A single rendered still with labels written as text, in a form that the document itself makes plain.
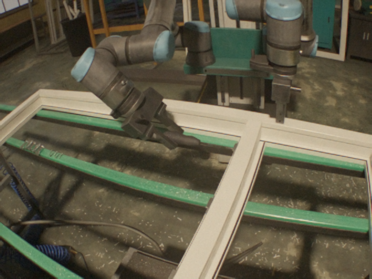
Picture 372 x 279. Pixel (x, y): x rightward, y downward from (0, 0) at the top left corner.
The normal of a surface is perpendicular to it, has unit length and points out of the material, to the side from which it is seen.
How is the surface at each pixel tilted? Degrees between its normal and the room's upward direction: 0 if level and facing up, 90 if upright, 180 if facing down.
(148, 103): 54
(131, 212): 0
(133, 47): 63
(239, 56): 90
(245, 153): 0
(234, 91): 90
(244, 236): 0
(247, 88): 90
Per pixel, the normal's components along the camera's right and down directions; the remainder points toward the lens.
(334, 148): -0.39, 0.61
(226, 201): -0.11, -0.78
